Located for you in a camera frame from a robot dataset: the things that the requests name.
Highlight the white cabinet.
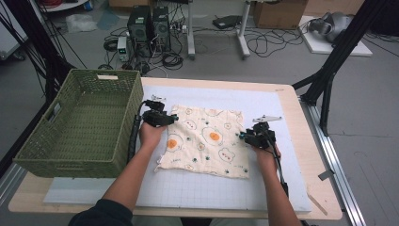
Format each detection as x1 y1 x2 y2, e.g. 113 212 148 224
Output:
0 6 29 61

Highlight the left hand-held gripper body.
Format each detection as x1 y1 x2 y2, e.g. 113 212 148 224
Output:
141 94 173 128

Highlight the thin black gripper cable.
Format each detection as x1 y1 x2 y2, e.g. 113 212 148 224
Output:
264 130 290 199

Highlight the person's right hand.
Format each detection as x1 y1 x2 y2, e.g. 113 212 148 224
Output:
252 143 282 169

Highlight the tangle of black floor cables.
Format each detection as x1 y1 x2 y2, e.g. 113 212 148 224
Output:
244 27 306 59

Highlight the black metal frame stand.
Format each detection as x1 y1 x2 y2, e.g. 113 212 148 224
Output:
291 0 390 137
0 0 78 106

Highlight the white power supply unit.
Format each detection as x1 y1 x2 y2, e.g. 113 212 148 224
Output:
117 36 131 63

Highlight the black computer tower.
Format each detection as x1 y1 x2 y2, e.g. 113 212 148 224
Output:
152 6 172 53
126 5 154 58

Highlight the white floor board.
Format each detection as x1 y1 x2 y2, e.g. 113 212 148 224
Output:
299 15 374 57

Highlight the brown cardboard box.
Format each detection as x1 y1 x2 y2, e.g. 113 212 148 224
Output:
252 0 309 30

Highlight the person's left hand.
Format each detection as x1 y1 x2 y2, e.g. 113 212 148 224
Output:
138 121 168 150

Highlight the white foam mat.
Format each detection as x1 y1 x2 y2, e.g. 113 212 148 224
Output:
42 85 313 213

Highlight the grey headset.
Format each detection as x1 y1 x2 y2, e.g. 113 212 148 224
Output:
308 11 354 43

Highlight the black flat box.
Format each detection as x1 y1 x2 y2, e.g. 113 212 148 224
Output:
212 14 243 30

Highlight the white desk leg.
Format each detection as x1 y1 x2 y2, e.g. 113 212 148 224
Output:
186 0 197 61
237 0 252 60

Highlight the person's dark sleeve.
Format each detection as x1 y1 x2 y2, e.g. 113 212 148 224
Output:
68 198 135 226

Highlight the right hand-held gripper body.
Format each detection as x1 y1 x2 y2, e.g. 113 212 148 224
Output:
246 115 283 151

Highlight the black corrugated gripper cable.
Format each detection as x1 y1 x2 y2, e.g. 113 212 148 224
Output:
126 99 154 164

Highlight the grey tape piece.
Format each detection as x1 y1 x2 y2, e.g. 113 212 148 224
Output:
317 169 336 182

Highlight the cream patterned cloth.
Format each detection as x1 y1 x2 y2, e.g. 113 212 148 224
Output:
154 104 251 180

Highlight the thin wooden stick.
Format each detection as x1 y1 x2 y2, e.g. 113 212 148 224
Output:
306 191 329 218

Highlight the clear plastic bag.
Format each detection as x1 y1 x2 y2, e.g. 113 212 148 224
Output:
65 12 99 34

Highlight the aluminium rail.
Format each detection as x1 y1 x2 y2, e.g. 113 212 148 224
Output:
299 97 368 226

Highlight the coiled black cable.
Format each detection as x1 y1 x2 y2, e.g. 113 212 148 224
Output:
161 51 184 71

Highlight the green woven plastic basket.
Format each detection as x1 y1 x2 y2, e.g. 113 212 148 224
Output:
12 69 145 179

